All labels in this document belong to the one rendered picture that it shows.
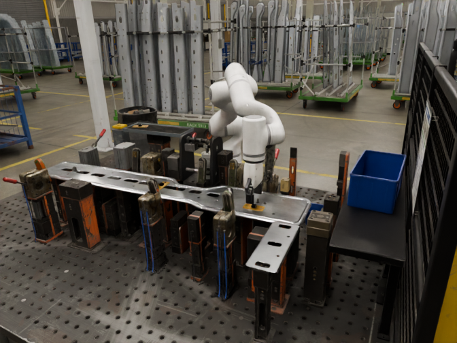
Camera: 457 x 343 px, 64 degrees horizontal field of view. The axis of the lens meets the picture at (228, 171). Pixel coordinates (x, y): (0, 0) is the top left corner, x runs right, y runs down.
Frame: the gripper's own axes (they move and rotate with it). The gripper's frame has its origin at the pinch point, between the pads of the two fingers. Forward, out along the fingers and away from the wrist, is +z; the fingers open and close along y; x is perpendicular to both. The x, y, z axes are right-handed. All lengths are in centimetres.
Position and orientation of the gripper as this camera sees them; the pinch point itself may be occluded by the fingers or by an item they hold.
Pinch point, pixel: (254, 196)
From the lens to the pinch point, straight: 142.7
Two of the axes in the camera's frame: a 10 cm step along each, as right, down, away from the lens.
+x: 9.2, 1.3, -3.8
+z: 0.3, 9.3, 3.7
